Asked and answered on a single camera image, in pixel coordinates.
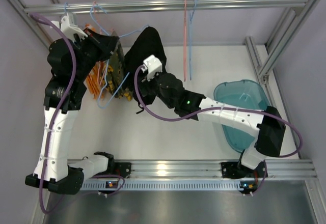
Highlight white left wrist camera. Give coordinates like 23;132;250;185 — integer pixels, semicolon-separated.
60;12;88;41

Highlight aluminium frame posts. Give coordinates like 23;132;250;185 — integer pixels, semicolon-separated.
6;0;53;50
244;0;320;89

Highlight blue hanger with black trousers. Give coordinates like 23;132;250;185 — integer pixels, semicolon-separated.
90;6;150;109

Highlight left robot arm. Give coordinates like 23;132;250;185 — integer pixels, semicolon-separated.
25;28;119;195

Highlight black trousers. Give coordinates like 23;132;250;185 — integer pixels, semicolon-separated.
123;26;167;114

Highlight aluminium frame posts left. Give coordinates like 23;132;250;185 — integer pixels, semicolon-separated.
6;0;53;50

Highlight empty pink hanger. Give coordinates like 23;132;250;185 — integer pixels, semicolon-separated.
183;0;187;81

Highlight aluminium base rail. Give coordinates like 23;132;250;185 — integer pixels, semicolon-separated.
115;159;317;180

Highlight empty blue hanger right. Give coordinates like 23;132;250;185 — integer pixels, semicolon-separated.
188;0;198;81

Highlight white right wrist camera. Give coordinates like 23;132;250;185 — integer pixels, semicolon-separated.
141;55;162;81

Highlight slotted cable duct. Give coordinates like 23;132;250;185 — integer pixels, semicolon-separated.
81;180;256;191

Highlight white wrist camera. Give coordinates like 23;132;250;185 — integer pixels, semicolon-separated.
60;12;88;41
141;55;162;81

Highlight blue hanger far left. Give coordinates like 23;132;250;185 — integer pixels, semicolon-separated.
64;2;69;15

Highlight orange tie-dye trousers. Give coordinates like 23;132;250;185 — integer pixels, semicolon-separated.
84;23;109;100

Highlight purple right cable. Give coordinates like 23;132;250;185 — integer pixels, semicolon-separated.
133;65;304;197

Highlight aluminium frame posts right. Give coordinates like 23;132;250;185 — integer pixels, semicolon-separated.
244;0;320;89

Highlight aluminium hanging rail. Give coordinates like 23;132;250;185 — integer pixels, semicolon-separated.
25;0;307;16

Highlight teal plastic bin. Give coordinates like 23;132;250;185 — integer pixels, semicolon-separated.
213;79;270;153

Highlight camouflage trousers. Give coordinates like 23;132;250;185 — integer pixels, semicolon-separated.
105;40;132;101

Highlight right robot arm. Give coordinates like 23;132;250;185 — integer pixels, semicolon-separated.
134;73;286;179

